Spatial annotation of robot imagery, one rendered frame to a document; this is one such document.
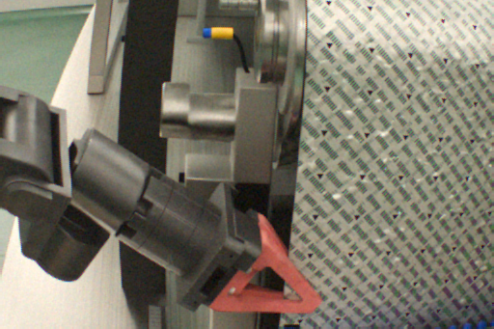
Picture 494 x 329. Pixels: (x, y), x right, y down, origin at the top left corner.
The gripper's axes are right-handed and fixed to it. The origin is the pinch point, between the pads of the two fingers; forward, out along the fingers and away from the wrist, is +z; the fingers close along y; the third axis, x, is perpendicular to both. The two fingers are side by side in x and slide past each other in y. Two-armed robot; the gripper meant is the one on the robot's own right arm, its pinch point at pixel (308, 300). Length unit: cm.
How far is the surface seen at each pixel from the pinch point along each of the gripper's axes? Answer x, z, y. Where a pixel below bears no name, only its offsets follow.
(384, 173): 10.9, -1.5, 0.3
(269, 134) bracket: 7.1, -7.8, -7.0
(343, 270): 3.4, 0.6, 0.3
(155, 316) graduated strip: -20.5, -1.4, -26.9
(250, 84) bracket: 9.2, -10.8, -7.6
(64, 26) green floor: -133, -16, -524
